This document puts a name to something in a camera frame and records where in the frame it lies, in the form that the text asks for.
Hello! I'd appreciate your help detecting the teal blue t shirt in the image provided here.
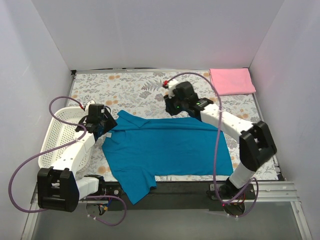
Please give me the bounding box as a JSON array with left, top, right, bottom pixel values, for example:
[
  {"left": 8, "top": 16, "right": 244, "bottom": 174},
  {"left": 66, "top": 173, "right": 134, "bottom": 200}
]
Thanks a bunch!
[{"left": 102, "top": 110, "right": 233, "bottom": 204}]

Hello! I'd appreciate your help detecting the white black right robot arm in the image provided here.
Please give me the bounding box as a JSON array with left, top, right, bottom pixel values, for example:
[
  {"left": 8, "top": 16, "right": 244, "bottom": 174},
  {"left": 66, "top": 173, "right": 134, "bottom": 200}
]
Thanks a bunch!
[{"left": 163, "top": 80, "right": 277, "bottom": 199}]

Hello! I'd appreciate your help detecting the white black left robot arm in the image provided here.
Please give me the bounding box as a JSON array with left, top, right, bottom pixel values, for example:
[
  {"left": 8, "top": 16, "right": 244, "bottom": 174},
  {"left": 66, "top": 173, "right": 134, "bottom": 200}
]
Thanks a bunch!
[{"left": 37, "top": 100, "right": 117, "bottom": 212}]

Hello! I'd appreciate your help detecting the floral patterned table mat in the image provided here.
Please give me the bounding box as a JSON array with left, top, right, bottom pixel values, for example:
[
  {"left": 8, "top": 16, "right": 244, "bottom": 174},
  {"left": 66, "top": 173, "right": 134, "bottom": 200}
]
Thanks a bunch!
[{"left": 70, "top": 70, "right": 280, "bottom": 182}]

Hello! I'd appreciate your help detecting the white perforated plastic basket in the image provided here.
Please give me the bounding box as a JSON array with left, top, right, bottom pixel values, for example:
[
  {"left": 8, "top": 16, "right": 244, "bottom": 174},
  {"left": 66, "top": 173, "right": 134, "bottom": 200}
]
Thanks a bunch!
[{"left": 38, "top": 106, "right": 96, "bottom": 174}]

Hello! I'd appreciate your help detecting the folded pink t shirt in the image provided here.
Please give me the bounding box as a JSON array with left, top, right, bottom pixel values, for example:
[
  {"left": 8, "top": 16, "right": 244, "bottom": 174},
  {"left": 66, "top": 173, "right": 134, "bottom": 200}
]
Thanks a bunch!
[{"left": 209, "top": 68, "right": 256, "bottom": 96}]

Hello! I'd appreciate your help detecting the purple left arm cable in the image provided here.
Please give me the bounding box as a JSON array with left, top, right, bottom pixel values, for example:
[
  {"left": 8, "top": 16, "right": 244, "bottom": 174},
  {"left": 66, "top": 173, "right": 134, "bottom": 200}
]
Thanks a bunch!
[{"left": 8, "top": 96, "right": 128, "bottom": 227}]

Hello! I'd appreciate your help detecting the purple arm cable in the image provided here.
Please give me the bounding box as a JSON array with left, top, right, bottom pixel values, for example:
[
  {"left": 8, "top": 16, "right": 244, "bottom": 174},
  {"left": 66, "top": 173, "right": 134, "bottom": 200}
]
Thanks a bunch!
[
  {"left": 8, "top": 96, "right": 128, "bottom": 227},
  {"left": 162, "top": 71, "right": 259, "bottom": 218}
]

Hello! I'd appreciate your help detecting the black front mounting rail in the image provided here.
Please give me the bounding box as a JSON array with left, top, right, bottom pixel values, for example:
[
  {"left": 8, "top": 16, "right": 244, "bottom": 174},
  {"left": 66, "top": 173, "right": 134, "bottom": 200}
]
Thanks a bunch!
[{"left": 77, "top": 180, "right": 260, "bottom": 212}]

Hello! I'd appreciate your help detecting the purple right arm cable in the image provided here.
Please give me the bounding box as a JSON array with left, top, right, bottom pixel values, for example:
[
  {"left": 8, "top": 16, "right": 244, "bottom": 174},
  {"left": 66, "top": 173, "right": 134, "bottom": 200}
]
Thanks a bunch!
[{"left": 162, "top": 71, "right": 259, "bottom": 218}]

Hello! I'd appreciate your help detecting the aluminium table frame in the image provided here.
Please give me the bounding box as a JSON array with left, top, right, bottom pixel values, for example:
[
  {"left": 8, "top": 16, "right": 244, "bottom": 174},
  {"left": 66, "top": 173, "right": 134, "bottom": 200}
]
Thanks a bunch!
[{"left": 21, "top": 69, "right": 313, "bottom": 240}]

